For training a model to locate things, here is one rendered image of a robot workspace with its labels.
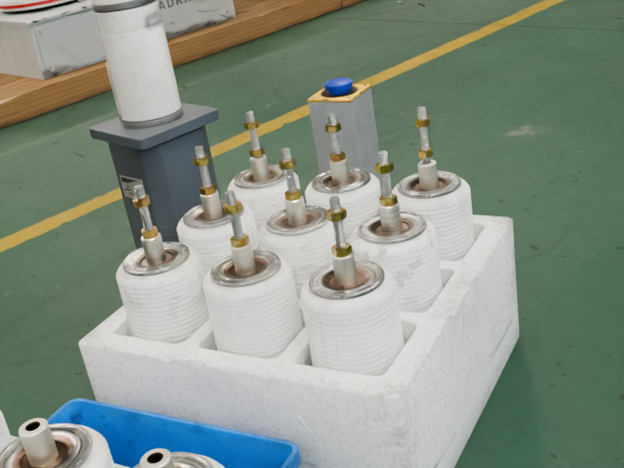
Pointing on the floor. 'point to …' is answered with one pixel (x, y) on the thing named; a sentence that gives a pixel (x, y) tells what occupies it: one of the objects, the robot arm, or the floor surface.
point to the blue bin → (175, 436)
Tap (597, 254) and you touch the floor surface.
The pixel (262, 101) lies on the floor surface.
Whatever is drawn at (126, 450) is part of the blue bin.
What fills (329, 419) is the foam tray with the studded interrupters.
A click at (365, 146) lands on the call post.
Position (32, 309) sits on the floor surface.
